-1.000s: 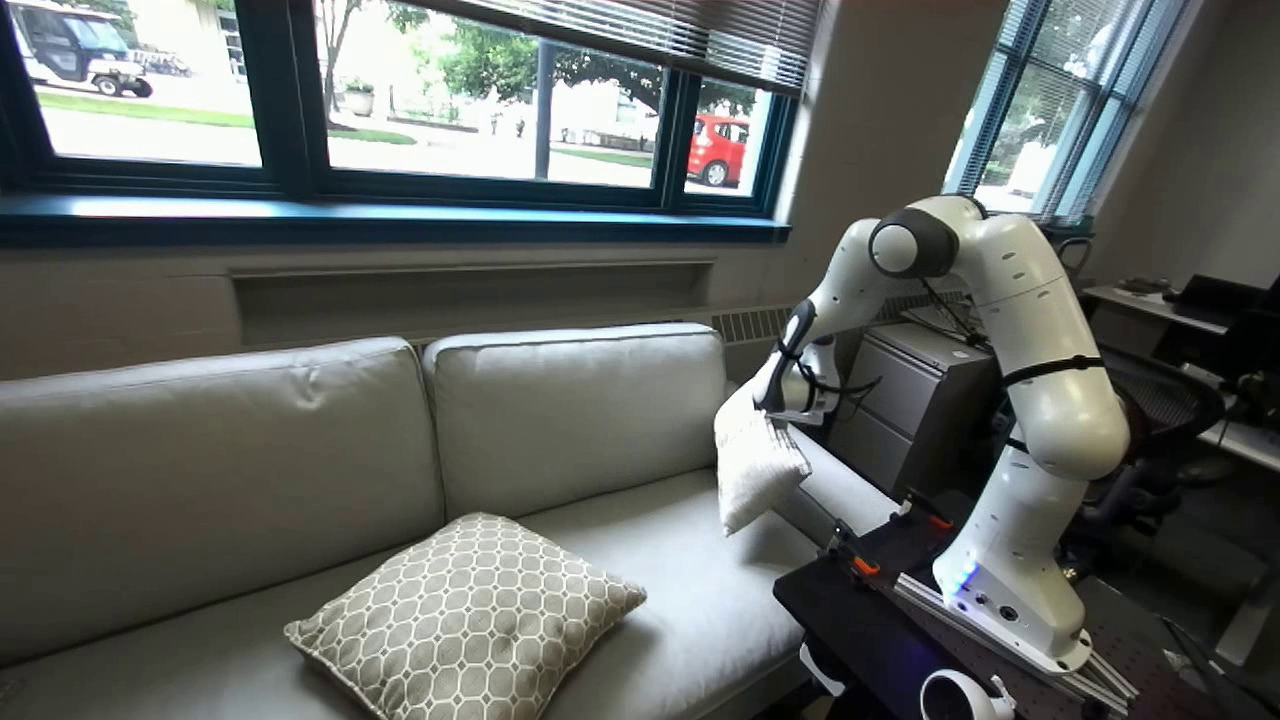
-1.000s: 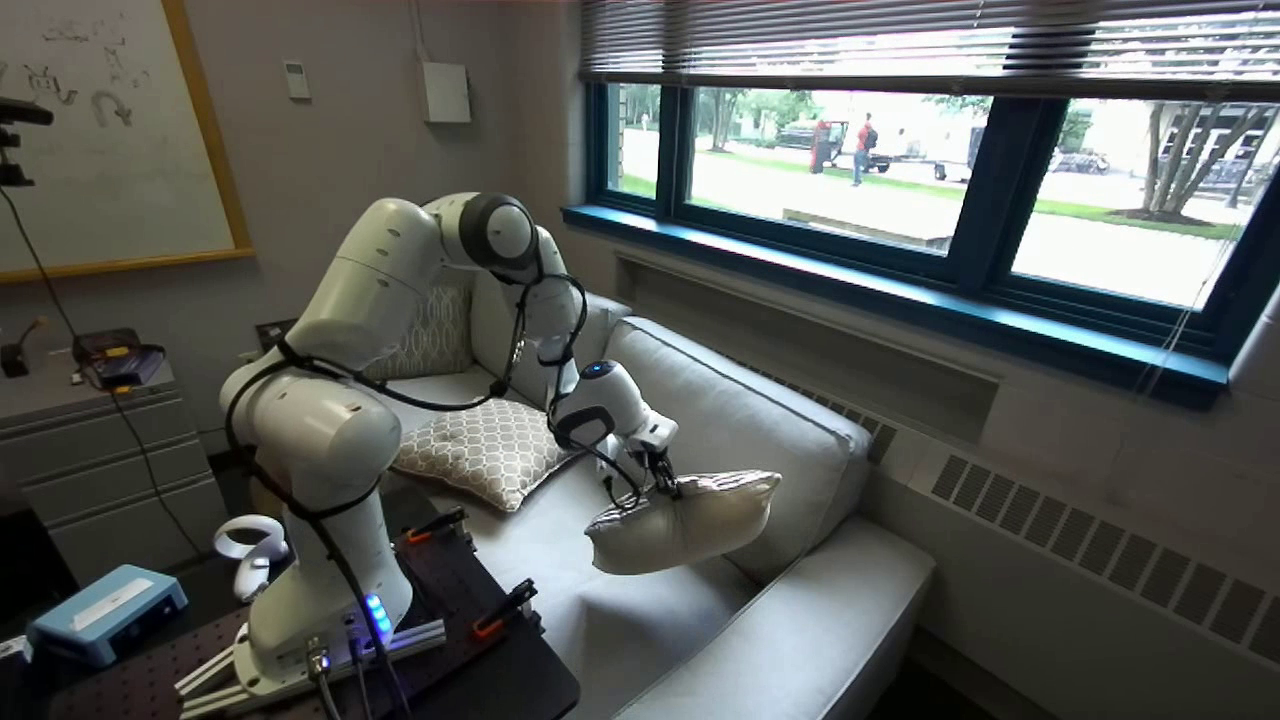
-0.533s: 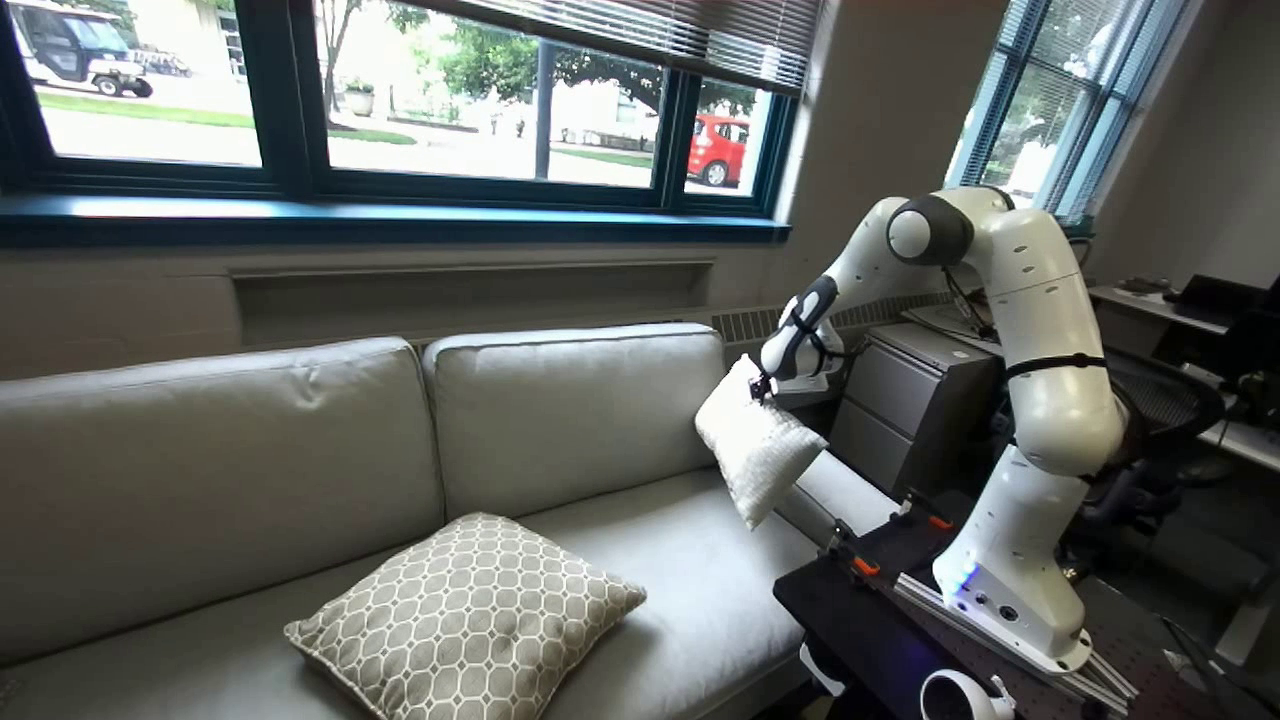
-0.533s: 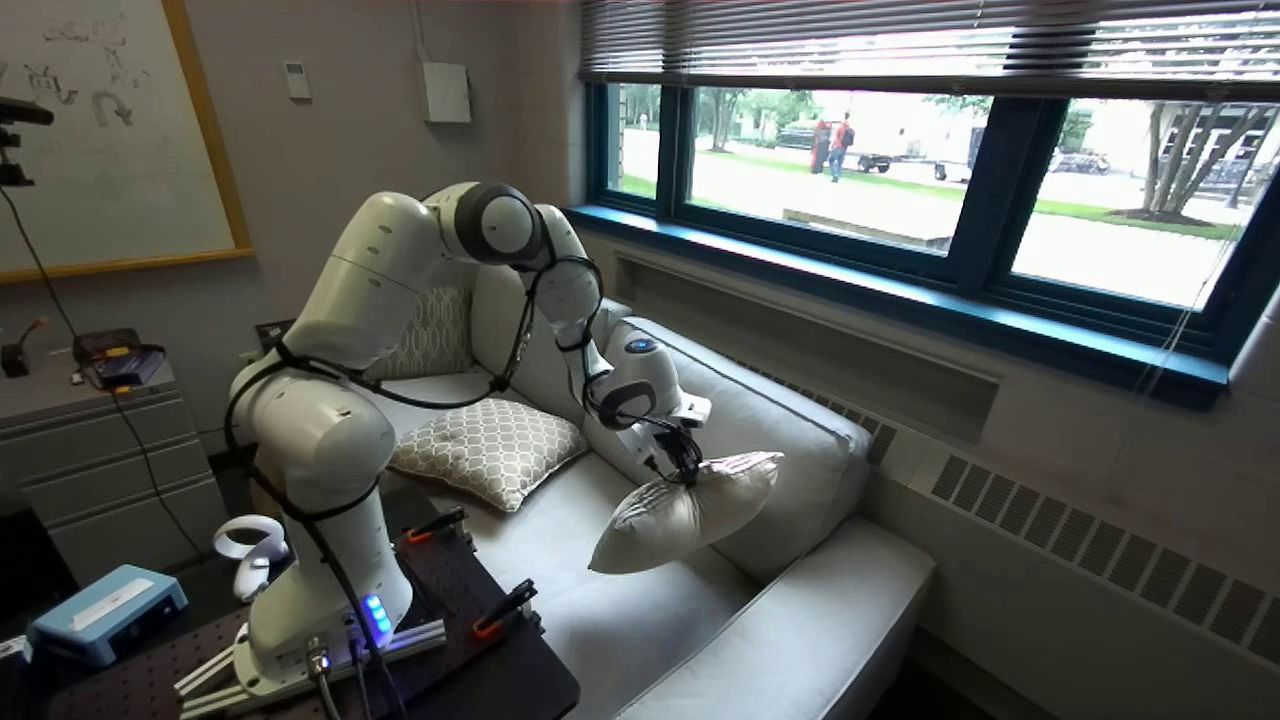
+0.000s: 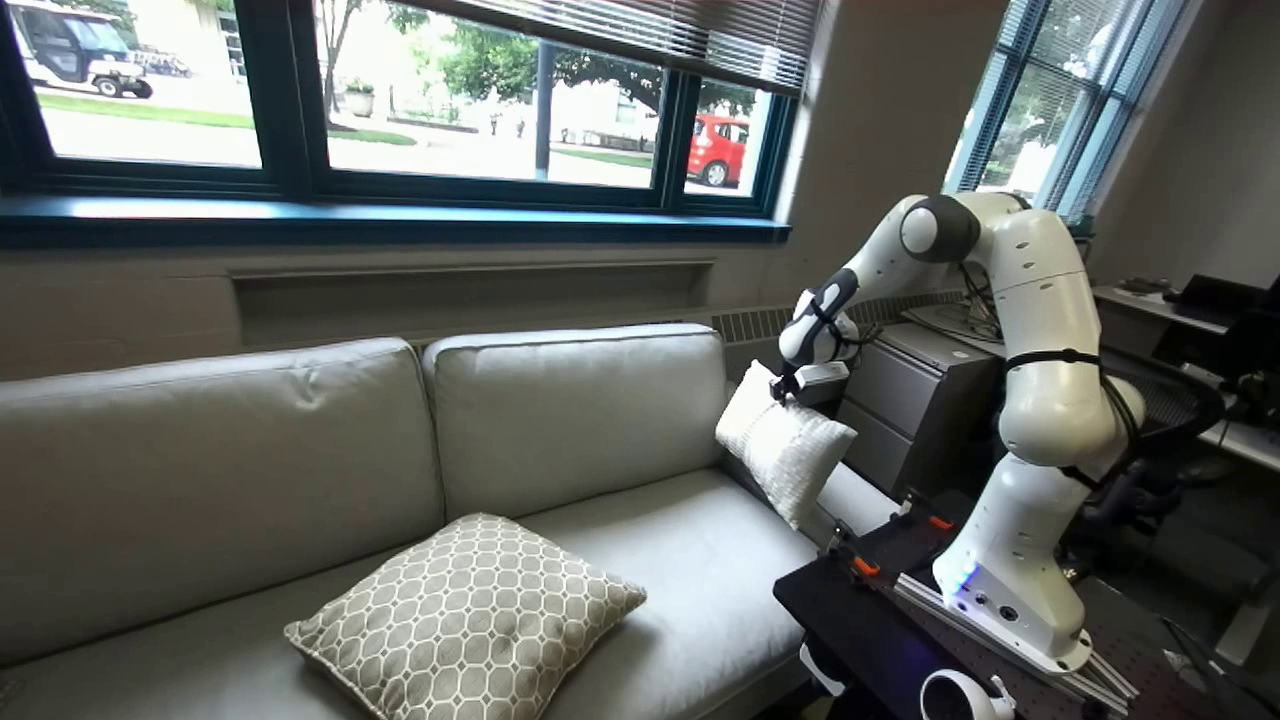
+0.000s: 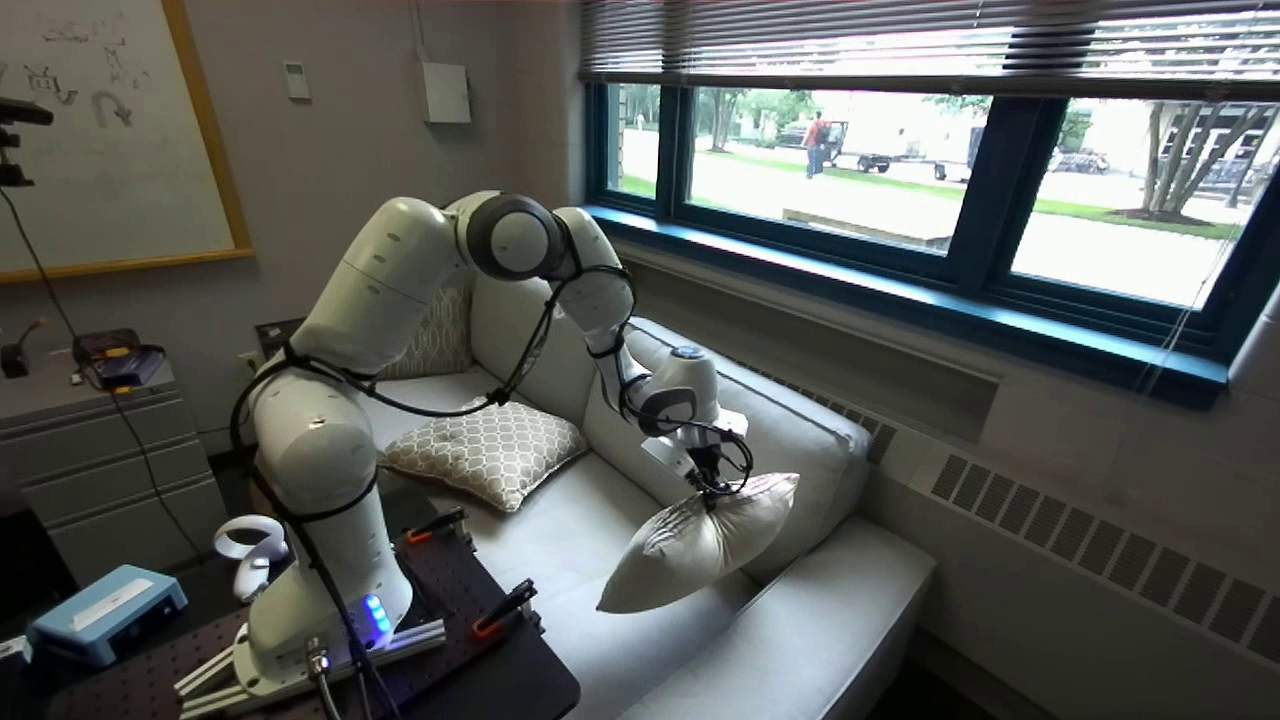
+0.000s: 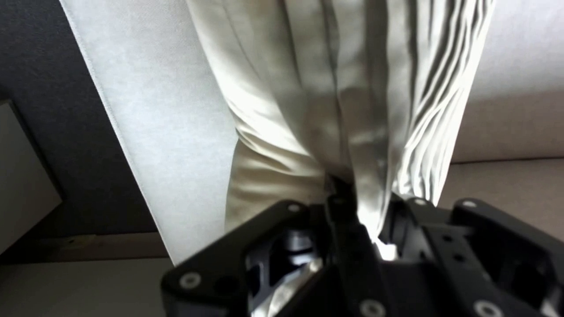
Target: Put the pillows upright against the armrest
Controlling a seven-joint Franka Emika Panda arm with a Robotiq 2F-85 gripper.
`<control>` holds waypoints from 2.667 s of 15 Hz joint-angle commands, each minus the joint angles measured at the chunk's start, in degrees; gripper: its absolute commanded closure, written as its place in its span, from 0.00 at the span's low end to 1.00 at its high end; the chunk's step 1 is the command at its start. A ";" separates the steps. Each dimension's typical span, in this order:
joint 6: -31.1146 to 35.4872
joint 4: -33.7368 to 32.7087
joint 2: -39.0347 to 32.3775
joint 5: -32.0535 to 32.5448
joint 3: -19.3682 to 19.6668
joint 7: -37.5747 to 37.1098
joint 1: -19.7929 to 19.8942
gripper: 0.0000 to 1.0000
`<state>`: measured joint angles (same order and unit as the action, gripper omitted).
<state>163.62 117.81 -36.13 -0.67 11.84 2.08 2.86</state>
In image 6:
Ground white pleated pillow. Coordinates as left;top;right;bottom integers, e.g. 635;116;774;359
592;467;805;617

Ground blue window frame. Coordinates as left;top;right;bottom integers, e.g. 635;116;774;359
556;73;1280;412

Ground white truck outside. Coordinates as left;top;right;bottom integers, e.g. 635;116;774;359
846;90;985;186

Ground white base bracket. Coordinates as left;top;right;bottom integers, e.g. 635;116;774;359
356;611;451;669
173;619;278;720

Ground white VR controller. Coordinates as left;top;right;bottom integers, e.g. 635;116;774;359
214;510;292;608

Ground wood framed whiteboard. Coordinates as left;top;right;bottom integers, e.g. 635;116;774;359
0;0;258;289

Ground white wall box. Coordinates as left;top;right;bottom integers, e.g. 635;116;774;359
422;57;478;131

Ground person in red outside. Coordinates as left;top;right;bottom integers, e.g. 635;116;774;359
801;111;842;178

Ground light grey couch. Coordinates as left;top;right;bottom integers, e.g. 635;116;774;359
350;311;939;720

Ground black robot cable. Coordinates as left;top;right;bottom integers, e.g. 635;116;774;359
228;260;642;720

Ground dark brown pegboard plate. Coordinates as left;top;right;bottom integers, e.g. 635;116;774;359
314;522;543;708

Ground grey wall radiator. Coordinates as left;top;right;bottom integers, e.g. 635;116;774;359
864;421;1280;671

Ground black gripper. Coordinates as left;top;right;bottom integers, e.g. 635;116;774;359
669;421;758;516

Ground orange black clamp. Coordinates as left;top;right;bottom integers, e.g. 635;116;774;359
397;509;472;548
469;577;542;645

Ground beige lattice pattern pillow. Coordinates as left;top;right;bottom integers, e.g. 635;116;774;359
380;281;479;381

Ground thin black camera cable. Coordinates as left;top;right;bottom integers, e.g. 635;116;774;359
0;182;210;564

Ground black device with orange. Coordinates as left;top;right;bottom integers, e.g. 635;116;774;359
71;322;182;396

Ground light blue box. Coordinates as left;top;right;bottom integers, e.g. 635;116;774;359
30;560;191;671

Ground beige octagon pattern pillow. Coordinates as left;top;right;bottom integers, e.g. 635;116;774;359
380;396;592;520

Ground tree outside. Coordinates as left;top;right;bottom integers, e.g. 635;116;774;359
1141;95;1278;222

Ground grey drawer cabinet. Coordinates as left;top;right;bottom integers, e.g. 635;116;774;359
0;350;231;586

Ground white wall thermostat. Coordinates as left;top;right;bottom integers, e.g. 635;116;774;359
280;57;315;108

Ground dark window blinds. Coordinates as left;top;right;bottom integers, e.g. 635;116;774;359
578;0;1280;86

